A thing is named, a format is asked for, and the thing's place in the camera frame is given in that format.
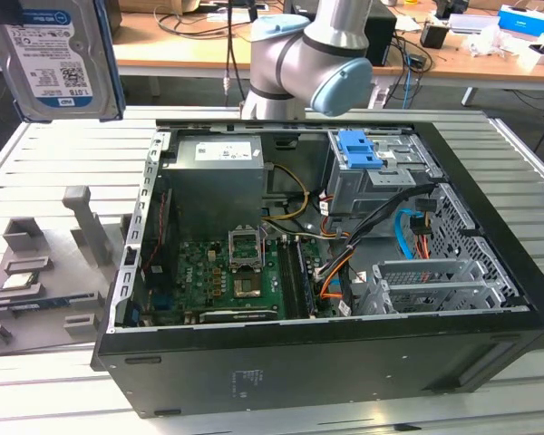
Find black graphics card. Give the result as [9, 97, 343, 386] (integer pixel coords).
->
[198, 308, 280, 324]

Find crumpled white plastic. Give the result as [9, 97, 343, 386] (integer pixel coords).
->
[461, 24, 534, 59]

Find hard disk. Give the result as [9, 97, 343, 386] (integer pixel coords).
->
[0, 0, 126, 123]

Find grey flat box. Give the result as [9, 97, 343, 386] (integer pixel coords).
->
[448, 13, 500, 35]

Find blue cardboard box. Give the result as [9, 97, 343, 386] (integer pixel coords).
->
[497, 4, 544, 31]

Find loose RAM stick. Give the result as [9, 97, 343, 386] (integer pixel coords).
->
[0, 293, 97, 314]

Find metal drive cage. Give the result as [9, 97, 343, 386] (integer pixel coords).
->
[325, 130, 442, 219]

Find hanging black cable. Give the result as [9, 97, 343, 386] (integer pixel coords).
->
[223, 0, 238, 99]

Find CPU socket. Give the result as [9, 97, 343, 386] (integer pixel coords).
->
[232, 270, 265, 301]

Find metal disk bay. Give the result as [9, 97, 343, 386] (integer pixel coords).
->
[356, 259, 532, 317]

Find blue room cable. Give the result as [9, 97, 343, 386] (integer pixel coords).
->
[404, 44, 417, 111]

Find yellow power wires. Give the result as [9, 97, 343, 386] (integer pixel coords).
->
[261, 162, 310, 224]

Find silver CPU chip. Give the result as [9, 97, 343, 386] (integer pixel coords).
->
[0, 271, 40, 294]

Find black RAM slot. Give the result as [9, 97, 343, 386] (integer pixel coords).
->
[276, 237, 300, 319]

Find orange wires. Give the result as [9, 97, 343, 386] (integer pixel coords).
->
[318, 256, 355, 301]

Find grey parts rack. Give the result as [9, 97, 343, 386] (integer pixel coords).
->
[0, 185, 133, 359]

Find black wire bundle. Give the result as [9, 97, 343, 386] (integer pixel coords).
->
[343, 182, 437, 256]

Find blue plastic drive bracket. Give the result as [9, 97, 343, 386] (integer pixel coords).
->
[337, 130, 384, 170]

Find metal socket cover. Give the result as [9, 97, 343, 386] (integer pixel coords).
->
[227, 224, 267, 271]

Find black PC case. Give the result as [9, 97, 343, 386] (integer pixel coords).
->
[90, 118, 544, 421]

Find grey power supply unit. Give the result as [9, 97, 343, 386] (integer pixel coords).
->
[161, 135, 274, 228]

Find small black box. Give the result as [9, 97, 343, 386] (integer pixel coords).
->
[419, 23, 451, 51]

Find green motherboard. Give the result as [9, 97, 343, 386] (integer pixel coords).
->
[140, 235, 328, 328]

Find blue SATA wire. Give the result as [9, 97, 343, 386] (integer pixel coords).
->
[393, 205, 419, 263]

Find wooden desk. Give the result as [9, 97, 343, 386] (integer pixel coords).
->
[112, 0, 544, 108]

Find installed RAM stick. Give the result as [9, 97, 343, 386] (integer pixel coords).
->
[294, 242, 320, 318]

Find black desktop computer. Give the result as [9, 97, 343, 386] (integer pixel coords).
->
[365, 3, 399, 68]

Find red and black wire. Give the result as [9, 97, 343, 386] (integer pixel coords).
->
[141, 188, 172, 274]

